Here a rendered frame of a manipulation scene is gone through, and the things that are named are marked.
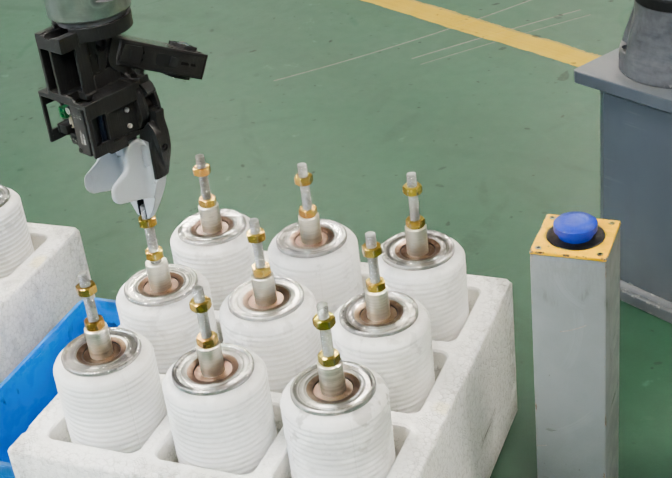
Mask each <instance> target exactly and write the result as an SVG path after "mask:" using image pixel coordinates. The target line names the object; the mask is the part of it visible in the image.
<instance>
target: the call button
mask: <svg viewBox="0 0 672 478"><path fill-rule="evenodd" d="M553 230H554V233H555V234H556V235H558V237H559V239H560V240H562V241H563V242H566V243H570V244H580V243H585V242H587V241H589V240H591V239H592V238H593V235H595V234H596V232H597V230H598V221H597V219H596V218H595V217H594V216H592V215H590V214H588V213H585V212H567V213H564V214H561V215H560V216H558V217H557V218H555V220H554V222H553Z"/></svg>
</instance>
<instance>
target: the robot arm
mask: <svg viewBox="0 0 672 478"><path fill-rule="evenodd" d="M44 4H45V8H46V13H47V16H48V18H49V19H51V22H52V26H51V27H48V28H46V29H43V30H41V31H38V32H36V33H34V35H35V40H36V44H37V48H38V52H39V56H40V60H41V65H42V69H43V73H44V77H45V81H46V86H47V87H45V88H43V89H41V90H39V91H38V94H39V99H40V103H41V107H42V111H43V115H44V119H45V123H46V127H47V131H48V136H49V140H50V142H54V141H56V140H58V139H60V138H62V137H64V136H66V135H70V139H71V140H72V142H73V143H74V144H77V145H78V146H79V152H80V153H82V154H85V155H88V156H90V157H92V156H94V159H97V161H96V163H95V164H94V165H93V167H92V168H91V169H90V170H89V172H88V173H87V174H86V175H85V178H84V183H85V187H86V189H87V190H88V191H89V192H90V193H99V192H105V191H110V190H111V193H112V199H113V201H114V202H115V203H117V204H124V203H128V202H131V204H132V205H133V207H134V209H135V210H136V212H137V214H139V215H141V211H140V206H141V205H142V204H144V207H145V212H146V217H147V218H149V219H150V218H151V217H153V216H154V215H155V213H156V211H157V209H158V207H159V204H160V201H161V198H162V195H163V192H164V188H165V184H166V175H167V174H168V173H169V166H170V156H171V140H170V135H169V130H168V127H167V124H166V121H165V118H164V109H163V108H162V107H161V104H160V100H159V97H158V95H157V92H156V88H155V87H154V85H153V83H152V82H151V80H150V79H149V78H148V74H146V73H144V70H149V71H154V72H160V73H163V74H165V75H167V76H171V77H172V78H174V79H183V80H190V78H196V79H203V75H204V71H205V66H206V62H207V58H208V55H207V54H204V53H202V52H200V51H197V47H195V46H192V45H189V44H188V43H186V42H183V41H179V42H177V41H172V40H169V43H165V42H160V41H155V40H150V39H144V38H139V37H134V36H129V35H124V34H121V33H123V32H125V31H127V30H128V29H129V28H130V27H131V26H132V25H133V17H132V12H131V7H130V4H131V0H44ZM619 69H620V71H621V72H622V73H623V74H624V75H625V76H626V77H628V78H630V79H631V80H634V81H636V82H638V83H641V84H644V85H648V86H653V87H658V88H666V89H672V0H634V6H633V9H632V12H631V15H630V18H629V20H628V23H627V26H626V29H625V32H624V35H623V38H622V41H621V43H620V46H619ZM52 101H57V102H58V103H60V107H58V109H59V113H60V117H61V118H63V121H61V122H59V123H57V127H55V128H53V129H52V127H51V123H50V118H49V114H48V110H47V106H46V104H48V103H50V102H52ZM139 134H140V139H138V138H137V135H139Z"/></svg>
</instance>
